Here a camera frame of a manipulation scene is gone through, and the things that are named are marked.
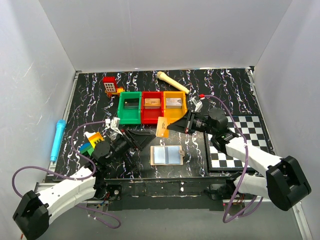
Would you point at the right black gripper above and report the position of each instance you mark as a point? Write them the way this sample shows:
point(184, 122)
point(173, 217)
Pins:
point(184, 124)

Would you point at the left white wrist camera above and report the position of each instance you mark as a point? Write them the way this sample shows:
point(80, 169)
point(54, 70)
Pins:
point(113, 124)

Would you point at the beige leather card holder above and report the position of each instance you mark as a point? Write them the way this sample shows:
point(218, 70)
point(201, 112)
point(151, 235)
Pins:
point(171, 155)

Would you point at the colourful toy block building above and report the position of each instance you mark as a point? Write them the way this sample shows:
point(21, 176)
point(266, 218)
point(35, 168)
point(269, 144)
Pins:
point(93, 139)

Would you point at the orange gold credit card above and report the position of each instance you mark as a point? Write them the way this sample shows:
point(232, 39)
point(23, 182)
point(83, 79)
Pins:
point(162, 127)

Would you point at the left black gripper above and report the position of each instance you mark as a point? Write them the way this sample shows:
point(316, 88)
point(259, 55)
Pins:
point(138, 140)

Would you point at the yellow plastic bin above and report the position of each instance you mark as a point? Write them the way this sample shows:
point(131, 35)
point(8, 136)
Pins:
point(174, 114)

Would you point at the red plastic bin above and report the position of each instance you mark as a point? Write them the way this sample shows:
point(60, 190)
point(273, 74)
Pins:
point(149, 115)

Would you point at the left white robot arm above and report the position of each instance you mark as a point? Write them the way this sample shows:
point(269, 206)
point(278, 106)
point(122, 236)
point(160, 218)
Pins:
point(37, 210)

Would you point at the black card box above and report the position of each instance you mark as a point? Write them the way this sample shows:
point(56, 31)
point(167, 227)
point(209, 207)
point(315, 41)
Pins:
point(131, 103)

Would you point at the silver card box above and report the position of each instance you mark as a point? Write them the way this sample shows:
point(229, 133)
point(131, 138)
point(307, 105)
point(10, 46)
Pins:
point(173, 103)

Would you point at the beige toy microphone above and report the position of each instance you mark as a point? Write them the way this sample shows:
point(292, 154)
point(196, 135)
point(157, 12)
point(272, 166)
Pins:
point(162, 76)

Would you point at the green plastic bin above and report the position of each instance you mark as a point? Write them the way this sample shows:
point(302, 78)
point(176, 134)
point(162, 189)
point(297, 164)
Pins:
point(132, 116)

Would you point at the orange card box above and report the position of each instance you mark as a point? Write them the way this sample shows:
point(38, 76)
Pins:
point(152, 103)

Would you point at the checkered chess board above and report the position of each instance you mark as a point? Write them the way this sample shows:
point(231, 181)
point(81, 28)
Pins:
point(253, 129)

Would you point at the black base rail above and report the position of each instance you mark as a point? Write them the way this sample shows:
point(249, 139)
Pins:
point(162, 194)

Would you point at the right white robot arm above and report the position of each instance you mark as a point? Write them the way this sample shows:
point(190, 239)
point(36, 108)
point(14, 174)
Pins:
point(281, 180)

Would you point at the blue toy microphone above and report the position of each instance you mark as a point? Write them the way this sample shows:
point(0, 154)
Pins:
point(58, 137)

